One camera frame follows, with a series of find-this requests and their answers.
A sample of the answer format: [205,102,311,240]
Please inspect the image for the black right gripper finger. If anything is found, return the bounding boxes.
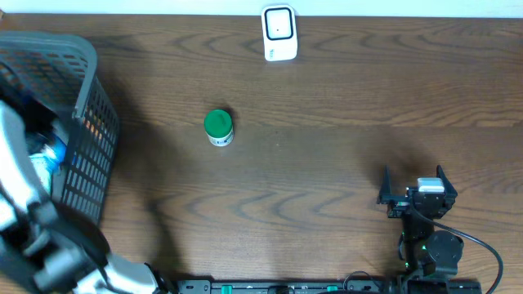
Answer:
[377,166,392,204]
[436,165,458,204]

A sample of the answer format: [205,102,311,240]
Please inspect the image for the green lid white jar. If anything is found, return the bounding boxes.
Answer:
[203,109,234,147]

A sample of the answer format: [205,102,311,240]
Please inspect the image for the white mint tissue pack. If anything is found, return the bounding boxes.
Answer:
[29,154,55,194]

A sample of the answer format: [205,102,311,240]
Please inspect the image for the grey plastic mesh basket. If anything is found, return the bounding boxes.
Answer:
[1,31,120,224]

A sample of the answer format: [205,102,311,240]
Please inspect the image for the blue Oreo cookie pack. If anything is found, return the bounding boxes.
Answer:
[26,132,66,171]

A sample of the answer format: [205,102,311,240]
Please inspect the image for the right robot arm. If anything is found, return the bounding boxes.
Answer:
[377,167,464,293]

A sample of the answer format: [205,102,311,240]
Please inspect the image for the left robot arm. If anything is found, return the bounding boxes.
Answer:
[1,77,178,293]

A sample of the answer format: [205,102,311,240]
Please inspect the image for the white barcode scanner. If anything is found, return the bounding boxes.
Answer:
[261,5,298,62]

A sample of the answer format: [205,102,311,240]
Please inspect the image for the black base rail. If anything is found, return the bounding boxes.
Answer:
[176,277,481,294]

